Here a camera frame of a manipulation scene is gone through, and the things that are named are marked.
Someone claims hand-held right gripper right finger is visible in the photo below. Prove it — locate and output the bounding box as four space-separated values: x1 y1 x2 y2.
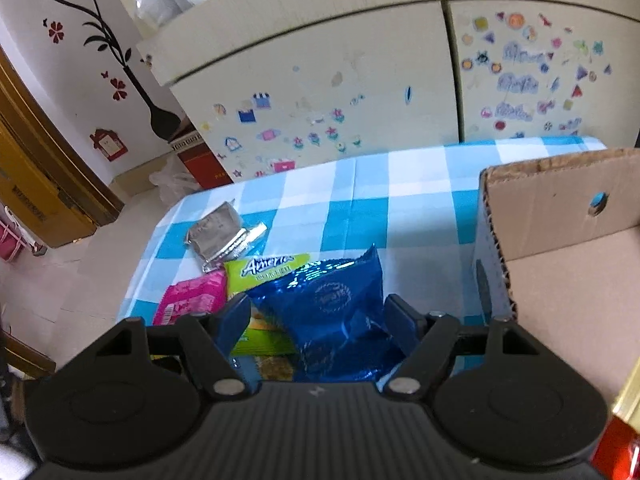
382 294 548 403

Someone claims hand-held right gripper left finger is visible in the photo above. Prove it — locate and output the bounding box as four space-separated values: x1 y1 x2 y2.
92 292 252 402

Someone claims pink snack packet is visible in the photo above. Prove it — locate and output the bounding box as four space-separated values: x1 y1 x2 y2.
152 268 230 328

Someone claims green snack packet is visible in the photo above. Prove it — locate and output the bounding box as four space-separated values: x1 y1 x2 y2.
222 252 313 357

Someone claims blue foil snack packet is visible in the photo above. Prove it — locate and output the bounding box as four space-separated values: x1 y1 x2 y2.
245 242 408 383

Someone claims silver foil snack packet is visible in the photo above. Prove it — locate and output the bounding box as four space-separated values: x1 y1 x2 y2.
186 200 268 273

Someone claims cardboard box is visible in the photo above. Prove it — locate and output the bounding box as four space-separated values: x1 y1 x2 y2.
472 147 640 411

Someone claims red noodle snack packet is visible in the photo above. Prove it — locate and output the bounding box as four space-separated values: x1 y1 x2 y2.
590 417 640 480

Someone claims blue white checkered tablecloth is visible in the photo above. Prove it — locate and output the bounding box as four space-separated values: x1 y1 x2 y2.
120 135 608 361

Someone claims clear plastic bag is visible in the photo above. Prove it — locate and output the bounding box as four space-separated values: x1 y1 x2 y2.
150 167 201 206

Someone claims brown printed carton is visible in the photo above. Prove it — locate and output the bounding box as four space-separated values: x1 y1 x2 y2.
167 127 235 192

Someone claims brown wooden furniture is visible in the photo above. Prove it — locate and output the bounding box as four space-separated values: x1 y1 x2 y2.
0 330 57 380

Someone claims yellow wooden door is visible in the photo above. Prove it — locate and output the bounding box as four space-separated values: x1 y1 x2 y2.
0 125 98 248

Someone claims pink rack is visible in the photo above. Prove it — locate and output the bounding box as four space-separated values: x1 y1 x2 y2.
0 205 32 262

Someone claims cream cabinet with stickers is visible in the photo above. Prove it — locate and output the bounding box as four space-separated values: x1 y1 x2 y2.
135 0 640 191

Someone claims red house wall sticker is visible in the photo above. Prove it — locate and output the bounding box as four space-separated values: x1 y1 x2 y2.
90 127 128 162

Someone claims brown wooden door frame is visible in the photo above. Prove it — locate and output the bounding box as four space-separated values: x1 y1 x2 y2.
0 45 125 228

